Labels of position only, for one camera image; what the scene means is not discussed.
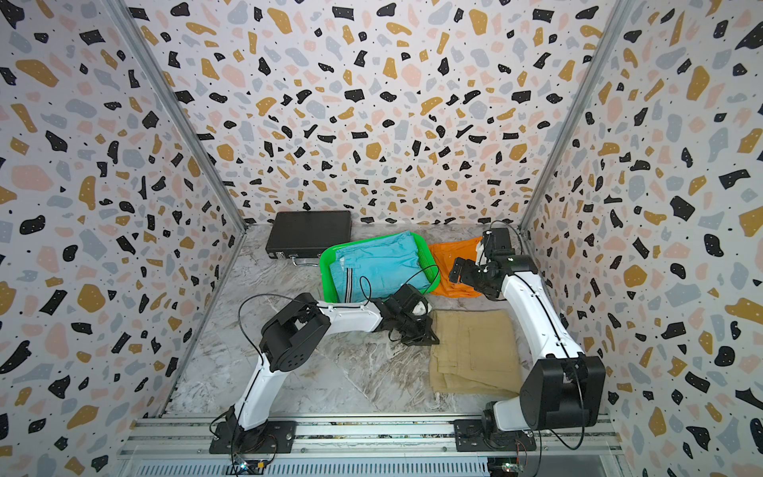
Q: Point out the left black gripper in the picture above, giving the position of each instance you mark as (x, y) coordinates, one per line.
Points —
(425, 334)

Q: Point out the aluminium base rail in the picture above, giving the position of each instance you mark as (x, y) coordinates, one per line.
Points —
(370, 445)

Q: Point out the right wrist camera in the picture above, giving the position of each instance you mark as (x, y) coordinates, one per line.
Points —
(480, 252)

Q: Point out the teal pants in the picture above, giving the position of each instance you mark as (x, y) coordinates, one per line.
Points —
(377, 268)

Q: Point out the green plastic basket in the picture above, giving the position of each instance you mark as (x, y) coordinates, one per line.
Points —
(425, 258)

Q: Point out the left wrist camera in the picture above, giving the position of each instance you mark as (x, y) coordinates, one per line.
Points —
(421, 309)

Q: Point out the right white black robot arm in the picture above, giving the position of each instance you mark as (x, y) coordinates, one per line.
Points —
(564, 387)

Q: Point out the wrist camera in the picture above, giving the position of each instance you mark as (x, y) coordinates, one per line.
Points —
(480, 252)
(421, 309)

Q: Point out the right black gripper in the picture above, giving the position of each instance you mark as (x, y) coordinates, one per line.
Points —
(468, 266)

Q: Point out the khaki pants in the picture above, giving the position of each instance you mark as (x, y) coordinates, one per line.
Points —
(477, 354)

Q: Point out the black case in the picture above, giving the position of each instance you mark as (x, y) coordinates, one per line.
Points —
(307, 234)

